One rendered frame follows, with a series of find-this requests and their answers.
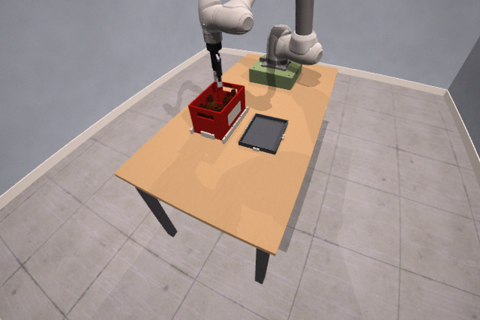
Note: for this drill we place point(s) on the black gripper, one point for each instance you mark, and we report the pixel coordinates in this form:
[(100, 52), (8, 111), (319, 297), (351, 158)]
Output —
[(216, 62)]

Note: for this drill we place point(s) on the red bottle crate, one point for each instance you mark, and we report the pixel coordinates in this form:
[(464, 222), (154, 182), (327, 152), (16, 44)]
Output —
[(222, 120)]

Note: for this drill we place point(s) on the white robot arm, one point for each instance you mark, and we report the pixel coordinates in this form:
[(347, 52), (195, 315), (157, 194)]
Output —
[(235, 17)]

